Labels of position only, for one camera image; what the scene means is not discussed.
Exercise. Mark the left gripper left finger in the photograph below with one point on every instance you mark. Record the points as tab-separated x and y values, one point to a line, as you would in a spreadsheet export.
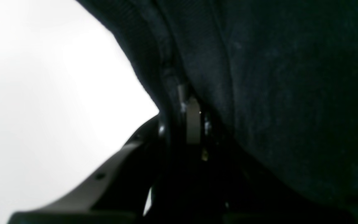
146	163

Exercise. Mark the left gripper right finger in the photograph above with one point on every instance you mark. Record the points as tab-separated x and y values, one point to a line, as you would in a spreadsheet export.
227	188

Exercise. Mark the black T-shirt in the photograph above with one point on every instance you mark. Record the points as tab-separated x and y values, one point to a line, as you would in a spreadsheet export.
280	75

